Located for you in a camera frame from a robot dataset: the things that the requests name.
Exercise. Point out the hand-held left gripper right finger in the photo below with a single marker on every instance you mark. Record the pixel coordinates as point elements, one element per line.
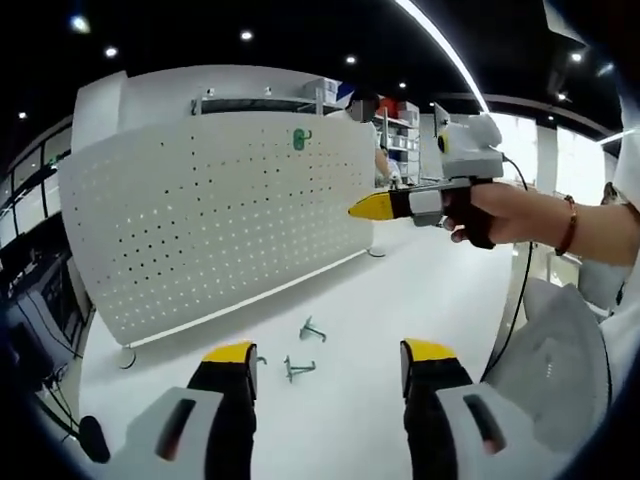
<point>450,430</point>

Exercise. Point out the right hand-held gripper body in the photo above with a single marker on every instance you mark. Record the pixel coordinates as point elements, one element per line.
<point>472,150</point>

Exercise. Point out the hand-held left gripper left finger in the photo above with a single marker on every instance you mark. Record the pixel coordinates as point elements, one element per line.
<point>190,430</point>

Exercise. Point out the green hook assembly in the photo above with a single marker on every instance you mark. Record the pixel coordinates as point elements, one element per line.
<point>312,331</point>
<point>299,141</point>
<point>298,371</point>
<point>261,359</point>

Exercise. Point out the white perforated mounting plate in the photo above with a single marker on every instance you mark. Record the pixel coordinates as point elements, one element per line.
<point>215,225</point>

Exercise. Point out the person's right hand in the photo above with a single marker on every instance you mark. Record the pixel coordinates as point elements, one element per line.
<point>525,215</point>

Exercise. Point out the shelf with storage boxes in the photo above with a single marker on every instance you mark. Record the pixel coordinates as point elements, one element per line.
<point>402,145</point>

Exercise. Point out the long ceiling light strip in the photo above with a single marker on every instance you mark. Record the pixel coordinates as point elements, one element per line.
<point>465,65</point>

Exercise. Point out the black foam knob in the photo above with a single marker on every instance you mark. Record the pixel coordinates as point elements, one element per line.
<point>95,440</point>

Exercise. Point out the grey mesh chair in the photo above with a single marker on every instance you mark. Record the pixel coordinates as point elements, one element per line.
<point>555,360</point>

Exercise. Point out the grey metal shelf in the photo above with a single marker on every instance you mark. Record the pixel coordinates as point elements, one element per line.
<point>250,102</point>

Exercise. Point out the person's white shirt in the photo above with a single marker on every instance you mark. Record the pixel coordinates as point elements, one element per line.
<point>627,325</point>

